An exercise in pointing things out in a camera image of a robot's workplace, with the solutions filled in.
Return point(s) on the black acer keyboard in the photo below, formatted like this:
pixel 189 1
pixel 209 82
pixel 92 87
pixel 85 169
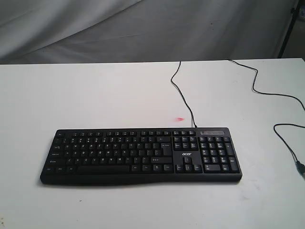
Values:
pixel 140 156

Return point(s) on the grey backdrop cloth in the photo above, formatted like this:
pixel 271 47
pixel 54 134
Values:
pixel 90 31

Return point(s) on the black tripod stand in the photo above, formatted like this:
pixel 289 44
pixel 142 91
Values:
pixel 294 11

